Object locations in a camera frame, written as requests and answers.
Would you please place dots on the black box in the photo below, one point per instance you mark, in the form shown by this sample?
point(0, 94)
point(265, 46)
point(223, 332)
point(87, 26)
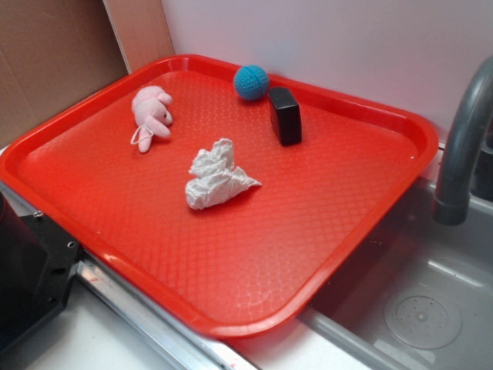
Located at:
point(285, 116)

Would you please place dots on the red plastic tray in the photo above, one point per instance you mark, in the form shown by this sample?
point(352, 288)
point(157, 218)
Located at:
point(245, 266)

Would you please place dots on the crumpled white paper towel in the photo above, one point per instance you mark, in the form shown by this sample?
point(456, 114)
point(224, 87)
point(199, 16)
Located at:
point(216, 177)

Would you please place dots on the blue crocheted ball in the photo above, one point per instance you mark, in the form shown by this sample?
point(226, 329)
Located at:
point(251, 82)

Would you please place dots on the pink plush bunny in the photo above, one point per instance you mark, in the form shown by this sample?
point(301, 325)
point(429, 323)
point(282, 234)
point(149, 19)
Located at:
point(152, 117)

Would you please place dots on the grey plastic sink basin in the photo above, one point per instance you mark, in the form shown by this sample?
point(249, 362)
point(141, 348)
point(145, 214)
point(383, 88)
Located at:
point(409, 252)

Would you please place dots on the grey faucet spout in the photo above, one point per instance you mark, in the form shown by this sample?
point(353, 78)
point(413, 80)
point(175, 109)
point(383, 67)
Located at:
point(466, 165)

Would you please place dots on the round sink drain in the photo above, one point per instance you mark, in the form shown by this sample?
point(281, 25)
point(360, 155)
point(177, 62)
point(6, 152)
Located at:
point(422, 320)

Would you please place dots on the brown cardboard panel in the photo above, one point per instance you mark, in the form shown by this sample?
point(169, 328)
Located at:
point(56, 53)

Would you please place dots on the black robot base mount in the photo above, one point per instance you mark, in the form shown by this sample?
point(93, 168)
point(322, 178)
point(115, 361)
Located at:
point(38, 262)

